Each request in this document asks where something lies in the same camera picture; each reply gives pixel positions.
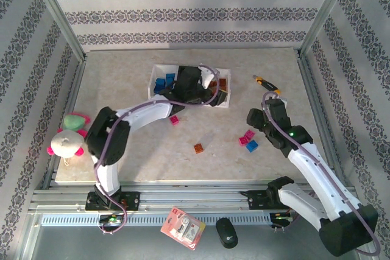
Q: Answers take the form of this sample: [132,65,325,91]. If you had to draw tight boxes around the white plastic bin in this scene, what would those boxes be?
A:
[147,64,180,100]
[204,66,232,109]

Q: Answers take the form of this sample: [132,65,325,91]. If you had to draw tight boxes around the yellow black utility knife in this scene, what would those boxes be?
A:
[252,74,282,96]

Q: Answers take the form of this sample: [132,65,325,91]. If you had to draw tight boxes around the small circuit board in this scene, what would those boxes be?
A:
[97,213,127,225]
[270,212,295,229]

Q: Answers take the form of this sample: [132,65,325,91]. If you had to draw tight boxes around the green plush toy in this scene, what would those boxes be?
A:
[63,113,93,132]

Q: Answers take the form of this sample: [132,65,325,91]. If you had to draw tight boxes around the black computer mouse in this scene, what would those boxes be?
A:
[215,217,239,249]

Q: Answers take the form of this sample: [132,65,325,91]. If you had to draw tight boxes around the white pink plush toy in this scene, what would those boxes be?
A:
[46,128,87,166]

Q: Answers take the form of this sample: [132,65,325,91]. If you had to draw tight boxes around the pink blister package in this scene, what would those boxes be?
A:
[160,206,207,251]

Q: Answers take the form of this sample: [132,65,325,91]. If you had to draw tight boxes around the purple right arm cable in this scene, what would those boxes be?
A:
[261,91,381,256]

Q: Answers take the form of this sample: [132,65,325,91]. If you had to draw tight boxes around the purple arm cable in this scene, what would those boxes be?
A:
[93,63,221,235]
[261,91,381,256]

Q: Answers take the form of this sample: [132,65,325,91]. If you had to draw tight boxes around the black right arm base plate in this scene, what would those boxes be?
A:
[242,189,295,211]

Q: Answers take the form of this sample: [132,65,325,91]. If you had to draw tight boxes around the aluminium mounting rail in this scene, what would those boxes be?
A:
[30,180,357,212]

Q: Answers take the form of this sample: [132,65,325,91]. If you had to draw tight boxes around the metal frame post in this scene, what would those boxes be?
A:
[26,0,89,63]
[297,0,359,58]

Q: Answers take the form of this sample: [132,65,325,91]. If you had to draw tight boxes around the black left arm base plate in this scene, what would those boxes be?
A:
[84,191,141,212]

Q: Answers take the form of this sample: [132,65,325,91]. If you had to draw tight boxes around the slotted metal cable duct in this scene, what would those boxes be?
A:
[40,213,275,227]

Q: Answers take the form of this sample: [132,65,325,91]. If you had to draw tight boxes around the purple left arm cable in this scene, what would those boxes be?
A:
[93,63,221,235]

